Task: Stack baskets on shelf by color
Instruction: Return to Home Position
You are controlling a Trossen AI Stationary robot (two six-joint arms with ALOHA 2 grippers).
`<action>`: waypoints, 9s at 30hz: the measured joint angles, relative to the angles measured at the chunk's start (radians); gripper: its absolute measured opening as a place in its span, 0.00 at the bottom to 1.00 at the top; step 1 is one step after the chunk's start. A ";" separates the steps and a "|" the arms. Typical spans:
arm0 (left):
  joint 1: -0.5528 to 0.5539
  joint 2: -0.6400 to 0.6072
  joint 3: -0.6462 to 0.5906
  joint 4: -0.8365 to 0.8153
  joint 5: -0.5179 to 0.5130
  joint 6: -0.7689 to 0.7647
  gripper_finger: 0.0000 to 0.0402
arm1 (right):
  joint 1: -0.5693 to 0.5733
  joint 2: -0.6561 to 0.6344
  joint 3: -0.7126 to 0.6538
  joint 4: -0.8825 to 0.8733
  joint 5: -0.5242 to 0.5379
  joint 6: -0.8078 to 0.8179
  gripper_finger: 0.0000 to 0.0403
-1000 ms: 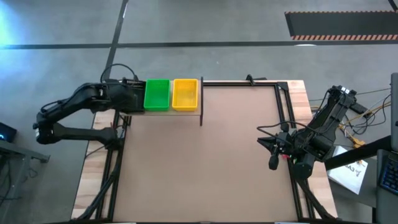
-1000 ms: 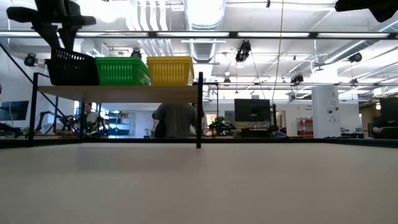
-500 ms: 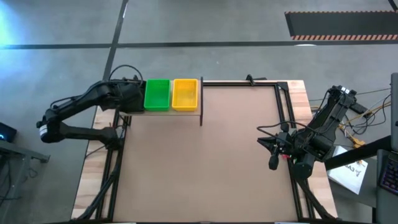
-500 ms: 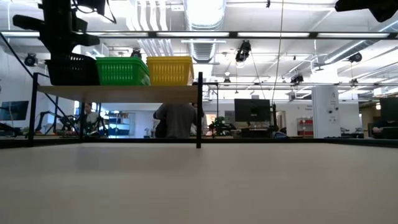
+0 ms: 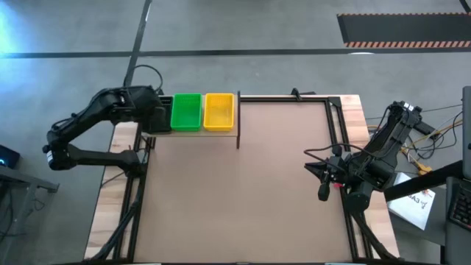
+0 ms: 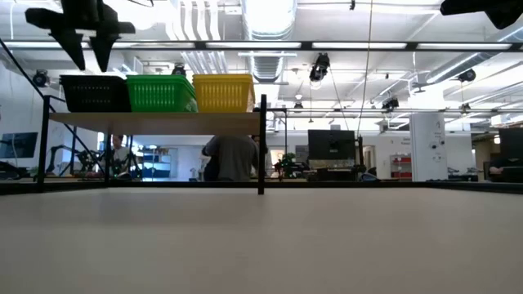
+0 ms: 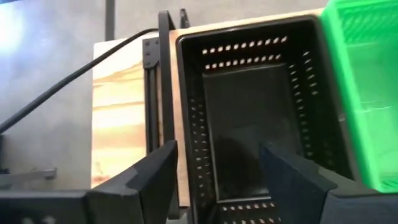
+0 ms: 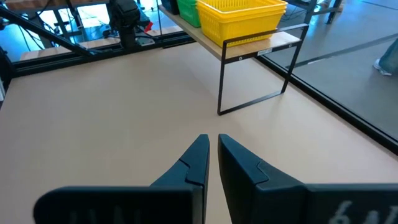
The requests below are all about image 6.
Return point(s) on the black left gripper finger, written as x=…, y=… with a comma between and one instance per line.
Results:
x=102, y=49
x=71, y=45

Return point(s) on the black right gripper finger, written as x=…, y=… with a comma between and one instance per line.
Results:
x=502, y=19

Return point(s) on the yellow plastic slotted basket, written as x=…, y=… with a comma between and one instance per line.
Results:
x=222, y=77
x=224, y=96

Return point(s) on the wooden shelf with black legs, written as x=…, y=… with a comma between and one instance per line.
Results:
x=163, y=122

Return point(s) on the white LED light strip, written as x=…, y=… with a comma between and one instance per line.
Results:
x=32, y=44
x=253, y=45
x=359, y=45
x=155, y=45
x=463, y=45

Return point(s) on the black ceiling spotlight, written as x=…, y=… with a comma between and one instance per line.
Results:
x=319, y=67
x=178, y=69
x=390, y=104
x=466, y=75
x=40, y=78

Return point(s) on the black computer monitor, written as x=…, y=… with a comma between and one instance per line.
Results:
x=331, y=143
x=510, y=143

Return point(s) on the red storage rack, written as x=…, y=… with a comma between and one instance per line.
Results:
x=400, y=160

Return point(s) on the green potted plant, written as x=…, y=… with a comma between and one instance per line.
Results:
x=288, y=161

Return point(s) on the black overhead rig frame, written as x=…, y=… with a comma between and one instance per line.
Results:
x=200, y=45

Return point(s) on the dark wall screen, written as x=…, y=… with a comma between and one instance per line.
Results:
x=18, y=145

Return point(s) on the silver ceiling ventilation duct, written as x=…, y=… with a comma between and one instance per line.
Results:
x=267, y=24

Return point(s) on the black aluminium table frame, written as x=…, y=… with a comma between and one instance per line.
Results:
x=327, y=184

